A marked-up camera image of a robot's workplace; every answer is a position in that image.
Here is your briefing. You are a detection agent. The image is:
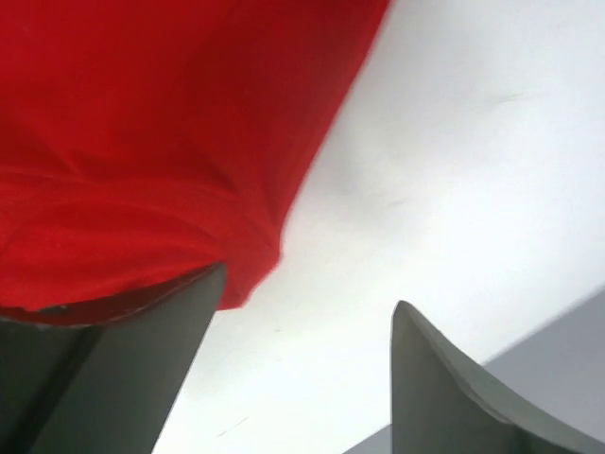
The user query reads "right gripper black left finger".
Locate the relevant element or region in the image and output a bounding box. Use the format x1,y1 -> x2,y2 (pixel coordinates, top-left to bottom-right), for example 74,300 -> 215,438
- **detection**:
1,264 -> 226,453

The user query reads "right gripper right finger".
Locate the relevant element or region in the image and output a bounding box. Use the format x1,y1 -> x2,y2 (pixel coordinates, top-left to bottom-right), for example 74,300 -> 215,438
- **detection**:
390,301 -> 604,454

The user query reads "red t shirt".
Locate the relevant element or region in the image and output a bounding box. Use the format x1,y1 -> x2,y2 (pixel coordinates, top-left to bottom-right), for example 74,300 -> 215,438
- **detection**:
1,1 -> 389,324

